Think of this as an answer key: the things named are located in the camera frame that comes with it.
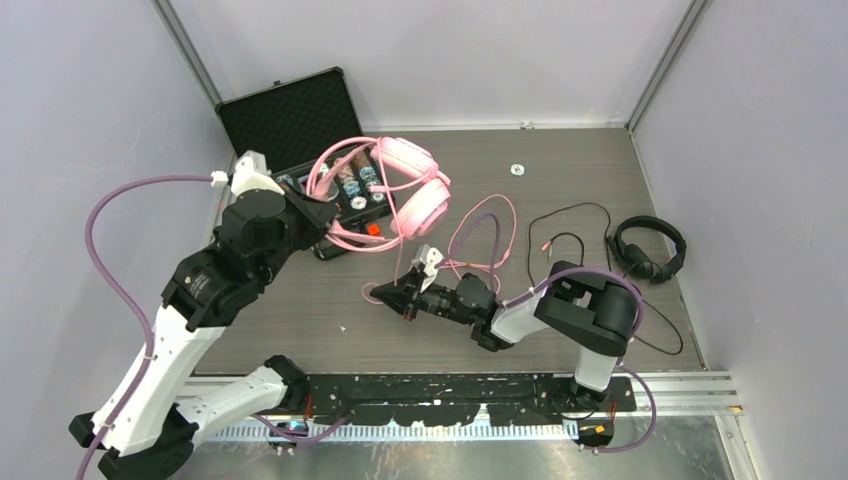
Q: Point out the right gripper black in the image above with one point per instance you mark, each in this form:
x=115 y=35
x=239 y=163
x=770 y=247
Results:
x=403 y=297

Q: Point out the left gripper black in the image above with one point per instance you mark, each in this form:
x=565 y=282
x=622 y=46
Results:
x=315 y=213

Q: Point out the pink headphones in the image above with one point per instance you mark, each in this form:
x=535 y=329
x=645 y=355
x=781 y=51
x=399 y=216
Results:
x=416 y=206

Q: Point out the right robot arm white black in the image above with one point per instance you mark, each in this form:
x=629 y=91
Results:
x=595 y=308

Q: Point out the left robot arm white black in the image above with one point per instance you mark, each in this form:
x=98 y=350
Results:
x=145 y=430

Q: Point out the black headphones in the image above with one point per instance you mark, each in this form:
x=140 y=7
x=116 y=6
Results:
x=657 y=262

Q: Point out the black poker chip case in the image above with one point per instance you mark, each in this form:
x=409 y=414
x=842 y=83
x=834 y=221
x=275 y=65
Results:
x=292 y=124

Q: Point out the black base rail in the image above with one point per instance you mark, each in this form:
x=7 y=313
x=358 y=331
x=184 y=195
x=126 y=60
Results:
x=508 y=399

